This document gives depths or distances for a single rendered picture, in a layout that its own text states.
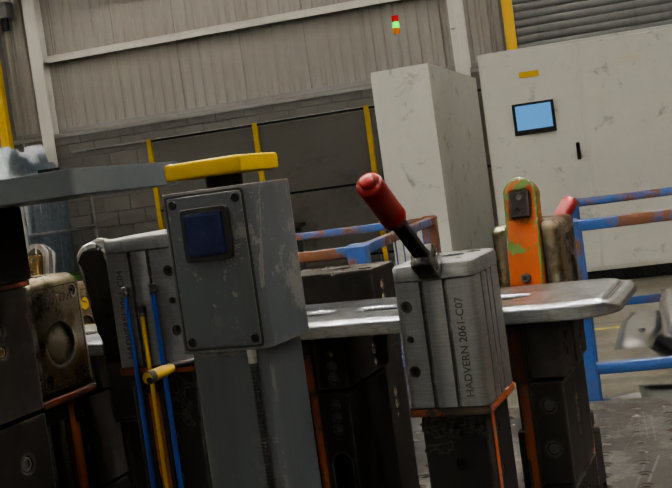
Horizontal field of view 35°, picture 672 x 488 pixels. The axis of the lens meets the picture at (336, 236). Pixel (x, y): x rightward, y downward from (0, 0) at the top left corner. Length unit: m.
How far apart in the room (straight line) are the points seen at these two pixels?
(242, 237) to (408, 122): 8.29
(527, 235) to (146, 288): 0.43
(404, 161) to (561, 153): 1.31
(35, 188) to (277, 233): 0.17
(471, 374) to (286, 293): 0.18
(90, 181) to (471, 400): 0.33
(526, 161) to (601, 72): 0.93
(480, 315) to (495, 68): 8.12
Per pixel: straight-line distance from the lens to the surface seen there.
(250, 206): 0.70
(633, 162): 8.89
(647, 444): 1.60
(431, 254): 0.81
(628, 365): 2.86
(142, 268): 0.93
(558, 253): 1.15
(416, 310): 0.83
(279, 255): 0.73
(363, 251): 2.93
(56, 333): 1.06
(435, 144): 8.93
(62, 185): 0.73
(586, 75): 8.90
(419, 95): 8.97
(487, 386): 0.84
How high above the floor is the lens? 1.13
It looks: 3 degrees down
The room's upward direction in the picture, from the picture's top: 8 degrees counter-clockwise
